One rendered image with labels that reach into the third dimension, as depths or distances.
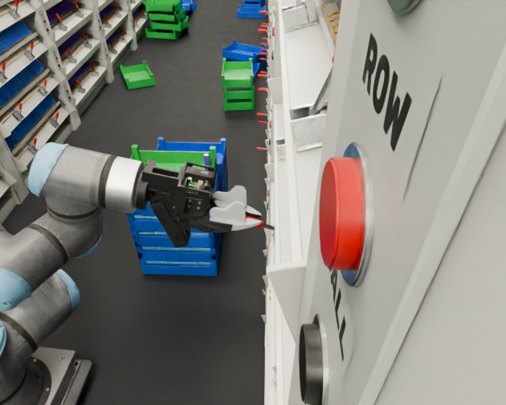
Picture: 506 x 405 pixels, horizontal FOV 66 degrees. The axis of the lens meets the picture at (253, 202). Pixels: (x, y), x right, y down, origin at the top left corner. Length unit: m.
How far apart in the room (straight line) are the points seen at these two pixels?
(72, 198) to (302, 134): 0.48
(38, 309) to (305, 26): 0.95
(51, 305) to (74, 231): 0.47
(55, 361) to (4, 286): 0.70
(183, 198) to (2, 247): 0.29
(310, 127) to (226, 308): 1.27
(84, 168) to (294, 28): 0.38
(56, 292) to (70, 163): 0.59
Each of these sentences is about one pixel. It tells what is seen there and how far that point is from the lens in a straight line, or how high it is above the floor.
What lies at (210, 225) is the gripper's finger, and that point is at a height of 0.78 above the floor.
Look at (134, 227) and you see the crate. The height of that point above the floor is 0.26.
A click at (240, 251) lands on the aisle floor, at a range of 1.67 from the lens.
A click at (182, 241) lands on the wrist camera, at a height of 0.72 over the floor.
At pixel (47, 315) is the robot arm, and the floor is 0.35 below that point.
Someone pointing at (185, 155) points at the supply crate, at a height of 0.44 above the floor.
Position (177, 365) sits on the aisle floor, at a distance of 1.41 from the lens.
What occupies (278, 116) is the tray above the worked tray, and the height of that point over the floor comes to 0.89.
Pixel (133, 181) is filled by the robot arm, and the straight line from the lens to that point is 0.65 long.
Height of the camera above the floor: 1.24
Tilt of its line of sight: 40 degrees down
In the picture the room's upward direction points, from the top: straight up
